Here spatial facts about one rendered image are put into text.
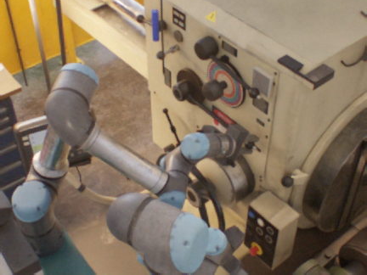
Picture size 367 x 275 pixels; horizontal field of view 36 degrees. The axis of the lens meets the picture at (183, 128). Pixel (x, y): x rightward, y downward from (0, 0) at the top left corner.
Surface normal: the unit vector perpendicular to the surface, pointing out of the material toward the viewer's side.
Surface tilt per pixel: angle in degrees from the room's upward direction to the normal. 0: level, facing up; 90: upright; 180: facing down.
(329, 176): 62
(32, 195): 8
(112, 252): 0
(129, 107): 0
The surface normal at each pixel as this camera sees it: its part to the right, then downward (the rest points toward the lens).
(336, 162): -0.59, -0.12
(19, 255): 0.00, -0.73
